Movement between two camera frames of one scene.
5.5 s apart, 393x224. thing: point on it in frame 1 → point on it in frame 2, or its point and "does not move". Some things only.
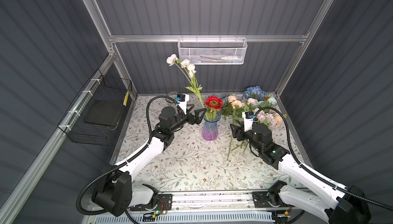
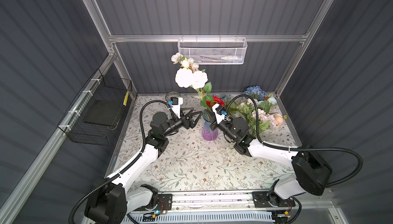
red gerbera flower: [213, 104] does not move
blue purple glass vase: [210, 131] does not move
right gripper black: [239, 130] → [214, 125]
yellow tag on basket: [126, 99] does not move
